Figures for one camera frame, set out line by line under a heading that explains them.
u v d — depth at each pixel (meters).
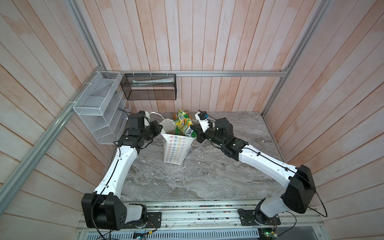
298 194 0.41
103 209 0.39
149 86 0.90
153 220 0.73
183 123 0.75
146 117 0.71
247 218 0.73
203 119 0.62
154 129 0.69
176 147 0.79
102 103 0.75
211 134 0.65
